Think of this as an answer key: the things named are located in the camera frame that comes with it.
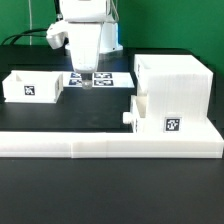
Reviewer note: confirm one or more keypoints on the white drawer with knob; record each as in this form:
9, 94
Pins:
136, 116

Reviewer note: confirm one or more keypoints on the white L-shaped base frame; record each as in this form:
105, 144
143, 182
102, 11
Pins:
189, 140

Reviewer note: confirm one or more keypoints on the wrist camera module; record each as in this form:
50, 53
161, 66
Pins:
57, 34

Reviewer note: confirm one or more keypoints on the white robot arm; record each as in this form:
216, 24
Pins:
95, 11

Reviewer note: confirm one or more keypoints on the white marker sheet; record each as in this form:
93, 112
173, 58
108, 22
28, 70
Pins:
100, 80

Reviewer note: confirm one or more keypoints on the white drawer cabinet housing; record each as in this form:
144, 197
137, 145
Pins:
173, 92

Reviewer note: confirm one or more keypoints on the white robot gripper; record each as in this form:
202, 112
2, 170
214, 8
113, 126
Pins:
84, 41

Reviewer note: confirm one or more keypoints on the white rear drawer box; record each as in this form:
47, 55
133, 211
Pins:
22, 86

